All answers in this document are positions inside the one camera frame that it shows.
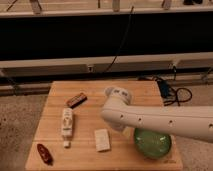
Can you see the white sponge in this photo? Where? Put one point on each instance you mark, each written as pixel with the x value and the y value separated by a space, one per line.
pixel 102 140

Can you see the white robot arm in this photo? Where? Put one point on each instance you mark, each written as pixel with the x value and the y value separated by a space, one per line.
pixel 194 122

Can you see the brown chocolate bar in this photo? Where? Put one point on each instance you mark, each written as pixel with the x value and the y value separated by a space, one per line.
pixel 76 100

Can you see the white tube bottle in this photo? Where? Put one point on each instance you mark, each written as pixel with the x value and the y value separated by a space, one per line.
pixel 67 126

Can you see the green bowl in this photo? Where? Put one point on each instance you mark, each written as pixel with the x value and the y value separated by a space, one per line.
pixel 151 144

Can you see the dark red oblong object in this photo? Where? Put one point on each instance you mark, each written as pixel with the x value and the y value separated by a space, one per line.
pixel 44 154

